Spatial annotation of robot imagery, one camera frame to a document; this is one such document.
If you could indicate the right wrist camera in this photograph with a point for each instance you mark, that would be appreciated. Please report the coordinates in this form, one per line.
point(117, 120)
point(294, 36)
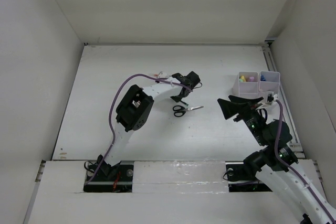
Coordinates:
point(269, 100)

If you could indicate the white divided container left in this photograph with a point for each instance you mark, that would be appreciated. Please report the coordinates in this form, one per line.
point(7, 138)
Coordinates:
point(249, 90)

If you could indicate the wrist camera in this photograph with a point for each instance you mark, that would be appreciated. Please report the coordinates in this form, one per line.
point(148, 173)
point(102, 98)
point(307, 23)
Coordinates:
point(269, 100)
point(163, 75)

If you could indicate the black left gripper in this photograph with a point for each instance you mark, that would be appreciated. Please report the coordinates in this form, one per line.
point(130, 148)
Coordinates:
point(177, 99)

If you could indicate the black handled scissors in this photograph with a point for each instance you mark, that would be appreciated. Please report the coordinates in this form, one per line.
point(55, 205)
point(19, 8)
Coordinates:
point(179, 111)

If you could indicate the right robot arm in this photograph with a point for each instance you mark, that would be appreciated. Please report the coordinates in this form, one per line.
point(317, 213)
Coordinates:
point(275, 165)

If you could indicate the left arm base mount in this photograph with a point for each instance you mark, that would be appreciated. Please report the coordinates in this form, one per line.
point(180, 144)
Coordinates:
point(116, 179)

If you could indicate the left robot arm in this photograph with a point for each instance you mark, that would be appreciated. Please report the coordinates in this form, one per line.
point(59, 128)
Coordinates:
point(134, 109)

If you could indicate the white divided container right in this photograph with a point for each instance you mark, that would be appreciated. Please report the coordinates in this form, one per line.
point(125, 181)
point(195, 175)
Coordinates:
point(272, 82)

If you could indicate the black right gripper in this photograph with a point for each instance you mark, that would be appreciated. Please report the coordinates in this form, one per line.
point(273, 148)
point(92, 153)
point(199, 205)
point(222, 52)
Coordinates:
point(230, 108)

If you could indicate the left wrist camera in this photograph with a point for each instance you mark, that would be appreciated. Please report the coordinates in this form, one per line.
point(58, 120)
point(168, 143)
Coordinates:
point(163, 75)

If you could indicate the white divided container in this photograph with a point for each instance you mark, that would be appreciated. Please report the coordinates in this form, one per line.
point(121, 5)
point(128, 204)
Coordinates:
point(249, 90)
point(272, 82)

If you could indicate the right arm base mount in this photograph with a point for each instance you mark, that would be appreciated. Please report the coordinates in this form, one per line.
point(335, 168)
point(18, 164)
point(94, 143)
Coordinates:
point(240, 182)

